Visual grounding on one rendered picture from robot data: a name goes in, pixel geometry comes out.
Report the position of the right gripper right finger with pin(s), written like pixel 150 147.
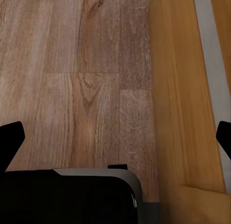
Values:
pixel 224 136

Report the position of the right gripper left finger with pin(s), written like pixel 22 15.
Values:
pixel 11 138

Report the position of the door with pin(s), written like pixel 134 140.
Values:
pixel 190 45

